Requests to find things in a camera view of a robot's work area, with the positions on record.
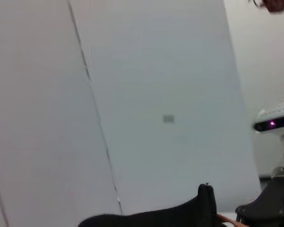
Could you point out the white robot head with camera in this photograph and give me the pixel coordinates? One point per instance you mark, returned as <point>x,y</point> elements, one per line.
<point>274,120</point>

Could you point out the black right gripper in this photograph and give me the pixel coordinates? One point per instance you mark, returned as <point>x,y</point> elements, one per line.
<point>272,203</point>

